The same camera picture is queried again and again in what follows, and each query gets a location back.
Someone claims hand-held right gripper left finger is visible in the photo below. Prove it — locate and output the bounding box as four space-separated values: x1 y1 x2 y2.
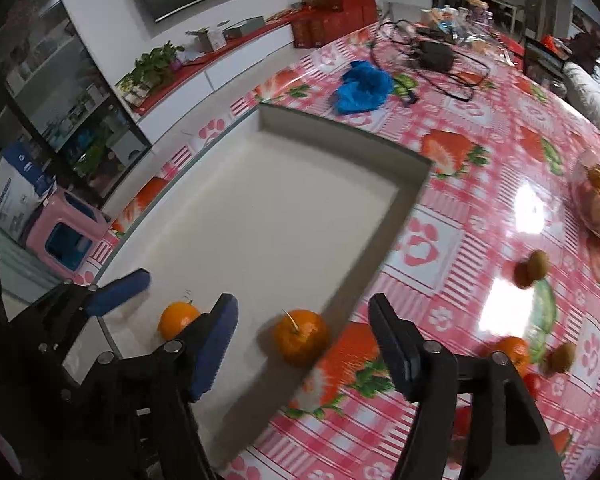
62 293 240 480

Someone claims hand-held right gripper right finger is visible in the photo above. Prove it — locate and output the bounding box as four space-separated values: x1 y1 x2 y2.
368 294 567 480

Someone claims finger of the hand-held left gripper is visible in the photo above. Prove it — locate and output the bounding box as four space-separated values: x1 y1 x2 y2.
7 268 152 361

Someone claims small orange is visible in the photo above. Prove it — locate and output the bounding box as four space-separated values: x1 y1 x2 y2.
158 300 201 342
492 336 531 378

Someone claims orange with stem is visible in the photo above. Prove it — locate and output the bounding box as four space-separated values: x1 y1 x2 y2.
271 309 332 367

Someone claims white rectangular tray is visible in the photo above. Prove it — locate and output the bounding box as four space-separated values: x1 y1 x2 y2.
62 102 433 468

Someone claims pink plastic box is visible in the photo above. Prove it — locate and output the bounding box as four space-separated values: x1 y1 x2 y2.
25 189 112 281

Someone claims white and blue carton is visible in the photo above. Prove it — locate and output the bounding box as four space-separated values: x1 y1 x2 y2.
0 141 57 242

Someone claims strawberry print tablecloth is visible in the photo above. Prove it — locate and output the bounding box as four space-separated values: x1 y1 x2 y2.
72 22 600 480

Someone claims dark glass cabinet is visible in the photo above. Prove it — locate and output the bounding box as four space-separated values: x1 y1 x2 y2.
0 0 154 211

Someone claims green potted plant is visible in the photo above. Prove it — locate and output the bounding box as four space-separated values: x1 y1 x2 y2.
117 41 186 100

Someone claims white and red console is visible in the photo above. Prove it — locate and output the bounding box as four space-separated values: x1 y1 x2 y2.
114 10 312 147

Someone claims clear bag of produce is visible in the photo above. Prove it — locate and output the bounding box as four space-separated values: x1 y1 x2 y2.
570 147 600 241

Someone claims small white box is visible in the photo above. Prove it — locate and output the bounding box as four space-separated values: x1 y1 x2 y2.
186 27 226 54

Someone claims blue plastic bag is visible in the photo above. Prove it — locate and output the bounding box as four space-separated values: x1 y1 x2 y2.
332 60 396 116

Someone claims grey box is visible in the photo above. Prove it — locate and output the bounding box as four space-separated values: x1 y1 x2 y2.
223 16 266 41

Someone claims white sofa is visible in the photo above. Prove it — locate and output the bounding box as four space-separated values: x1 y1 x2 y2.
561 54 600 147

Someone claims stack of red boxes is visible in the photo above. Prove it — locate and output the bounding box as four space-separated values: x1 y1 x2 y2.
292 0 381 51

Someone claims black power adapter with cables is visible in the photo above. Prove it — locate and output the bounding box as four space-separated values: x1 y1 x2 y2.
369 19 497 104

